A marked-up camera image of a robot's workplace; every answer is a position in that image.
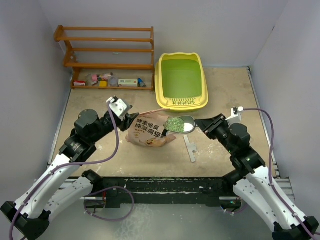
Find wooden shelf rack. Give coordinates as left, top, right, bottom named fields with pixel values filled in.
left=53, top=25, right=155, bottom=91

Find yellow green litter box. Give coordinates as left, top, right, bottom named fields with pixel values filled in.
left=154, top=52, right=209, bottom=112

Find pink cat litter bag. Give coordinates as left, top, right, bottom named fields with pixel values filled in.
left=125, top=108, right=176, bottom=148

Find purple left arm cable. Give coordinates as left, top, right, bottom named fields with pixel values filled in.
left=9, top=103, right=120, bottom=240

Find red white small box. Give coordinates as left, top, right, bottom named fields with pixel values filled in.
left=73, top=80, right=87, bottom=87

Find grey metal litter scoop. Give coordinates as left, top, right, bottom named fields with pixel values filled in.
left=168, top=115, right=197, bottom=134

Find pink small package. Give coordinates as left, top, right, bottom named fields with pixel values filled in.
left=91, top=74, right=99, bottom=85

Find white bag sealing clip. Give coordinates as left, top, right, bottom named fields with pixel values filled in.
left=183, top=135, right=197, bottom=163

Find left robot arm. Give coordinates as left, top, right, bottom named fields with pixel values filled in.
left=0, top=105, right=139, bottom=240

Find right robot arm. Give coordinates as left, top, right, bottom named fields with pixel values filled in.
left=195, top=114, right=320, bottom=240

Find white rectangular box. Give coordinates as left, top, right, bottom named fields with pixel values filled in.
left=118, top=79, right=139, bottom=88

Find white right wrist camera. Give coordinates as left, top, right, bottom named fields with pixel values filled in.
left=226, top=106, right=244, bottom=126

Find green litter granules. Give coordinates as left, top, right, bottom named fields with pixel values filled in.
left=164, top=117, right=185, bottom=133

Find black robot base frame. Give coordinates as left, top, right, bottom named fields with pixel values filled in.
left=72, top=169, right=253, bottom=210

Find clear plastic cup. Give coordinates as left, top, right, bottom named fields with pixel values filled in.
left=108, top=75, right=119, bottom=87

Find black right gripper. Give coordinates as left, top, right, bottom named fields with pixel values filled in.
left=194, top=113, right=236, bottom=155

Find yellow sponge block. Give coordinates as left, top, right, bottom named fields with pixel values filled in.
left=99, top=80, right=108, bottom=88

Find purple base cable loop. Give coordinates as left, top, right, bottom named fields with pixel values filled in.
left=83, top=185, right=136, bottom=222

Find blue grey bottle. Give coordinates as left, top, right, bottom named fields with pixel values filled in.
left=137, top=78, right=146, bottom=88

